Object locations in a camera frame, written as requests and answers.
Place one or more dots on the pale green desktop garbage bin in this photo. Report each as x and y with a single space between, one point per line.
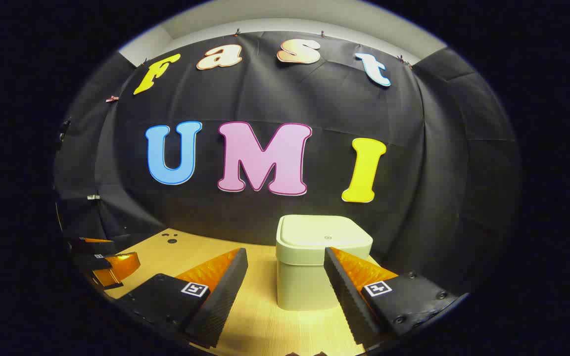
305 277

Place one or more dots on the wooden desktop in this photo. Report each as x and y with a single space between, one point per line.
265 326

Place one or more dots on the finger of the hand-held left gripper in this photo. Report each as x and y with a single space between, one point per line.
97 245
121 264

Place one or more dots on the pink cloth clip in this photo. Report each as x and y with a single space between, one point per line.
112 99

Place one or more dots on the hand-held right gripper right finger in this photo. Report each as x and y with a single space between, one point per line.
349 301

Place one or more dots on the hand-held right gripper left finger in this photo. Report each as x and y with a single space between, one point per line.
220 296

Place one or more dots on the black backdrop cloth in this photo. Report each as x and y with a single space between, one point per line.
290 99

